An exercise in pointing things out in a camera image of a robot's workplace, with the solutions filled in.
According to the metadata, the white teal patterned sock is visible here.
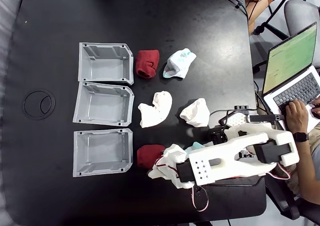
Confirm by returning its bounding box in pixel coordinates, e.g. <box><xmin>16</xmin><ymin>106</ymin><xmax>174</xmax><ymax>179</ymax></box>
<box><xmin>162</xmin><ymin>48</ymin><xmax>197</xmax><ymax>80</ymax></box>
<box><xmin>184</xmin><ymin>141</ymin><xmax>209</xmax><ymax>154</ymax></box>

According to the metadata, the grey office chair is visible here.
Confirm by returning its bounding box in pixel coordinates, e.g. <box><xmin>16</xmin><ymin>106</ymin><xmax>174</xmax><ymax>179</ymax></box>
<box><xmin>283</xmin><ymin>0</ymin><xmax>320</xmax><ymax>41</ymax></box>

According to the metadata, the person's left hand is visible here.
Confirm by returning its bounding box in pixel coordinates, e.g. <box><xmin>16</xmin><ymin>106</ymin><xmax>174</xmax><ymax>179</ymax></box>
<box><xmin>284</xmin><ymin>100</ymin><xmax>310</xmax><ymax>134</ymax></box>

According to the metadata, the black office chair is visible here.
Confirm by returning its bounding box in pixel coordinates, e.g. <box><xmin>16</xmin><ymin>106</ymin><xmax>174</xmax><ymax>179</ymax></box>
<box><xmin>264</xmin><ymin>181</ymin><xmax>320</xmax><ymax>221</ymax></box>

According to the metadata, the silver laptop computer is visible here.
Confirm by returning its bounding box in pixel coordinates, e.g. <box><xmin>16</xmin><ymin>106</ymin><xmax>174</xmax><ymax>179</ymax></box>
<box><xmin>262</xmin><ymin>21</ymin><xmax>320</xmax><ymax>134</ymax></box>

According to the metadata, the red white servo cable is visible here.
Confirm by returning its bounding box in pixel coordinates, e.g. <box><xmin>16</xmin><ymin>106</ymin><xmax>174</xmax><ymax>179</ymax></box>
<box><xmin>191</xmin><ymin>185</ymin><xmax>210</xmax><ymax>212</ymax></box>

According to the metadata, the large white sock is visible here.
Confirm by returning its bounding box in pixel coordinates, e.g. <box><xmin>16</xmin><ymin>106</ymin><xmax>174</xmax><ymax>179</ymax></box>
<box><xmin>137</xmin><ymin>90</ymin><xmax>173</xmax><ymax>129</ymax></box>

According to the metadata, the seated person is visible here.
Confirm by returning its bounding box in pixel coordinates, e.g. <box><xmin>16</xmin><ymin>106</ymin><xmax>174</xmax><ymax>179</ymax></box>
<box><xmin>244</xmin><ymin>0</ymin><xmax>285</xmax><ymax>34</ymax></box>

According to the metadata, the grey plastic storage bin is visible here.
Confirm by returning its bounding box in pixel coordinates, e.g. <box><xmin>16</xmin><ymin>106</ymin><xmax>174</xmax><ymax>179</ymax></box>
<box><xmin>72</xmin><ymin>128</ymin><xmax>134</xmax><ymax>178</ymax></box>
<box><xmin>77</xmin><ymin>42</ymin><xmax>135</xmax><ymax>86</ymax></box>
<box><xmin>72</xmin><ymin>81</ymin><xmax>135</xmax><ymax>126</ymax></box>

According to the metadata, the black chair base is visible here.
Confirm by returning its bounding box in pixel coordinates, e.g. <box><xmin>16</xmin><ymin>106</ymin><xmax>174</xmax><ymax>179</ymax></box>
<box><xmin>252</xmin><ymin>0</ymin><xmax>311</xmax><ymax>36</ymax></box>

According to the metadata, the crumpled white sock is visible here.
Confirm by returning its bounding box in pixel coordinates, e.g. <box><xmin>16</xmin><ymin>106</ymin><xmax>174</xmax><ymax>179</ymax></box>
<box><xmin>179</xmin><ymin>98</ymin><xmax>211</xmax><ymax>127</ymax></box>

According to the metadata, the person's right hand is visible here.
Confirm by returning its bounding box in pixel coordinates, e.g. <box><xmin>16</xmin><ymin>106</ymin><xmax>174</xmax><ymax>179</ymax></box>
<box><xmin>311</xmin><ymin>103</ymin><xmax>320</xmax><ymax>120</ymax></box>

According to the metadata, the black power cable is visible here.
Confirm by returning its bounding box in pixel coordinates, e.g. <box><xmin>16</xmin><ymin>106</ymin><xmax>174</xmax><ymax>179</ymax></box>
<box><xmin>209</xmin><ymin>108</ymin><xmax>258</xmax><ymax>123</ymax></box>

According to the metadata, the black adapter bar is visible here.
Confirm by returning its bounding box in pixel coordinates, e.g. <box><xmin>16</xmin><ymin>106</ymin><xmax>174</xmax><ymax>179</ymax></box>
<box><xmin>249</xmin><ymin>114</ymin><xmax>286</xmax><ymax>123</ymax></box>

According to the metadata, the black cable bundle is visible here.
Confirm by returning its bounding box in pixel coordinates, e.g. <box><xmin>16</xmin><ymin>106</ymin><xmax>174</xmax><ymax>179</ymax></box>
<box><xmin>212</xmin><ymin>0</ymin><xmax>249</xmax><ymax>19</ymax></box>

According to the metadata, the black wrist watch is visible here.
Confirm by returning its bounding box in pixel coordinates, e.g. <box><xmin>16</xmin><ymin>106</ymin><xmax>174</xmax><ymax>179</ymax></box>
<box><xmin>292</xmin><ymin>132</ymin><xmax>309</xmax><ymax>143</ymax></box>

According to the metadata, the dark red sock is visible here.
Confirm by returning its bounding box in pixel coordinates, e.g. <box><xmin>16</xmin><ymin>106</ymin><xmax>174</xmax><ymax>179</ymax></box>
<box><xmin>136</xmin><ymin>144</ymin><xmax>166</xmax><ymax>171</ymax></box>
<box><xmin>135</xmin><ymin>49</ymin><xmax>160</xmax><ymax>79</ymax></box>

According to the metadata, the round table cable grommet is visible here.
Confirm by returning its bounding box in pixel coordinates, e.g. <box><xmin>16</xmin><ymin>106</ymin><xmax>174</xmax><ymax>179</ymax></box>
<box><xmin>23</xmin><ymin>90</ymin><xmax>56</xmax><ymax>121</ymax></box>

